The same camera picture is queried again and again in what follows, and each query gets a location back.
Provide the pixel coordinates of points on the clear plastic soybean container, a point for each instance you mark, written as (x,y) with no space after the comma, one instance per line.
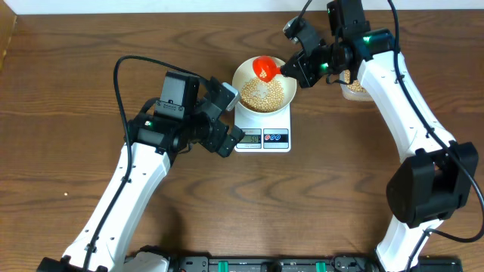
(355,96)

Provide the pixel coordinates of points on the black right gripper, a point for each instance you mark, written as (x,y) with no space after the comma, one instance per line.
(303,74)

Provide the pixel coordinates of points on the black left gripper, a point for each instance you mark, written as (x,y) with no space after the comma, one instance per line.
(212,140)

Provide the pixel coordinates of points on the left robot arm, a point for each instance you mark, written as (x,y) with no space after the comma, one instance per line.
(186,113)

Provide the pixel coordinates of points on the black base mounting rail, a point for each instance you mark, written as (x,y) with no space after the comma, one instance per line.
(272,264)

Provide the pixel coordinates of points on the soybeans in bowl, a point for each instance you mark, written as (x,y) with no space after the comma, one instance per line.
(262,97)

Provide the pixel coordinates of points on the white ceramic bowl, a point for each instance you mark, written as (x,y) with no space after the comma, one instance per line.
(244,73)

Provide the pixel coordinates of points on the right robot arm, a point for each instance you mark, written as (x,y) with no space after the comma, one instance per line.
(436,174)

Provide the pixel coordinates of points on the cardboard box edge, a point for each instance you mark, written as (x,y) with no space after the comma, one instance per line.
(8,20)

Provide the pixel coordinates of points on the red plastic measuring scoop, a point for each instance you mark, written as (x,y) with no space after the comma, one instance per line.
(269,64)

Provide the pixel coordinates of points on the white digital kitchen scale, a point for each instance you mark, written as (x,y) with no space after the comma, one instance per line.
(264,132)

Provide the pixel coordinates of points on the soybeans in container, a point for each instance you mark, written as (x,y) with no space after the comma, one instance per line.
(355,85)

